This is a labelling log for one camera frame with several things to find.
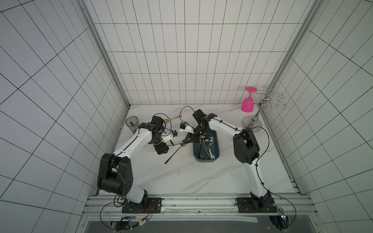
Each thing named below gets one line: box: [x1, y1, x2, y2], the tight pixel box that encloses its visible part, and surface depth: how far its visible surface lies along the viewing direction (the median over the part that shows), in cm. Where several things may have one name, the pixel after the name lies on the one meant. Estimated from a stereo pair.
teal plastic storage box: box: [193, 129, 221, 163], surface depth 94 cm
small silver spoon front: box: [208, 134, 215, 159], surface depth 97 cm
